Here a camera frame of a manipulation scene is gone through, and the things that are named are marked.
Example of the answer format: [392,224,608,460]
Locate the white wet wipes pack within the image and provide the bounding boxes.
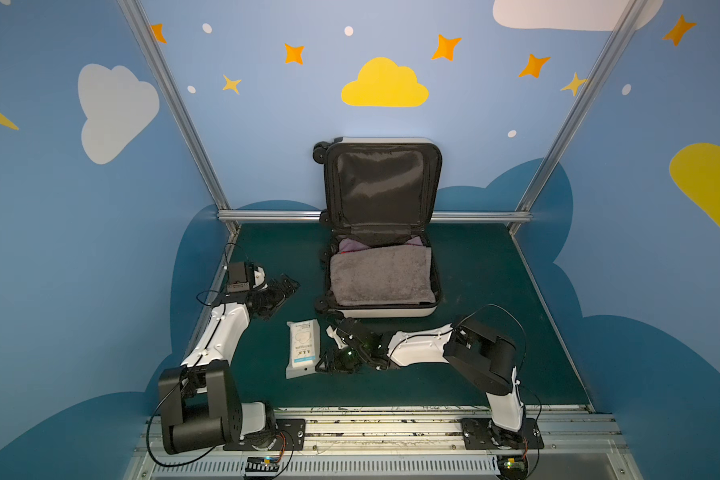
[285,319,320,379]

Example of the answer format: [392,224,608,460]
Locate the purple pants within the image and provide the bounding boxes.
[338,236,424,253]

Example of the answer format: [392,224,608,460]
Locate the grey towel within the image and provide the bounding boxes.
[329,245,436,307]

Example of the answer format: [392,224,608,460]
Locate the black white suitcase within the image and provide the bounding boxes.
[312,137,443,318]

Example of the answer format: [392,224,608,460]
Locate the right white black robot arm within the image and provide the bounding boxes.
[315,318,526,434]

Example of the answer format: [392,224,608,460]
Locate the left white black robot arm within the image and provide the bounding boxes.
[153,261,300,455]

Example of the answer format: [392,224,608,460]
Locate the rear aluminium crossbar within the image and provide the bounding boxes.
[217,210,532,224]

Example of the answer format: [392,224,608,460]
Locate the left small circuit board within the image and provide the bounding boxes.
[244,456,283,477]

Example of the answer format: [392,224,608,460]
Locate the small circuit board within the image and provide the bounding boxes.
[244,456,283,477]
[497,456,529,480]

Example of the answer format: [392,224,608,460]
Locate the right small circuit board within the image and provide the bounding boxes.
[497,456,529,480]

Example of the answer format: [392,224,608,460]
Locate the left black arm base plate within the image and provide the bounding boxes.
[223,418,306,452]

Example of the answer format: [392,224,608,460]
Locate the aluminium front rail frame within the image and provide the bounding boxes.
[124,405,642,479]

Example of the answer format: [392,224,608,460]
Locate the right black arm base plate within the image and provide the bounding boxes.
[459,417,544,450]

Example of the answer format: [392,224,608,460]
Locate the left aluminium frame post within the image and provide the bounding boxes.
[117,0,230,210]

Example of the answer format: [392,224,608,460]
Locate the aluminium frame post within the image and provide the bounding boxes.
[117,0,230,210]
[516,0,648,216]

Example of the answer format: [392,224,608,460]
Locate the right aluminium frame post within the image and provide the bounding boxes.
[516,0,648,216]

